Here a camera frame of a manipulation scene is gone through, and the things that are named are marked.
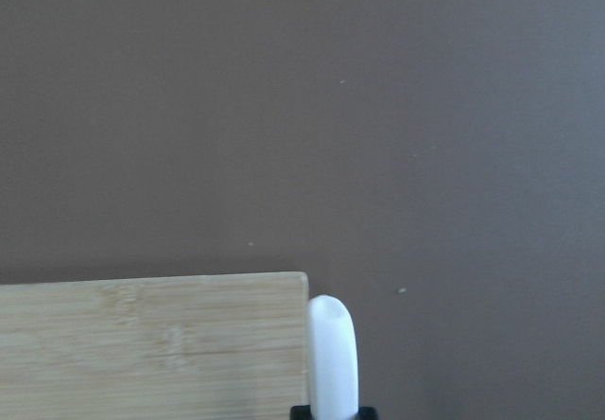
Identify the bamboo cutting board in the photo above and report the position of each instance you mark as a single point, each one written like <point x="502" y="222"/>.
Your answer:
<point x="228" y="346"/>

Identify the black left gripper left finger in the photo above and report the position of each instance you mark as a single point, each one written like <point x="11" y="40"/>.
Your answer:
<point x="300" y="412"/>

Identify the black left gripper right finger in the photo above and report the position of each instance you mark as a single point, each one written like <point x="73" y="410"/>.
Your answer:
<point x="367" y="413"/>

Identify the white ceramic spoon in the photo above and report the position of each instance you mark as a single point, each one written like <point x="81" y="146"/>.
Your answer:
<point x="332" y="360"/>

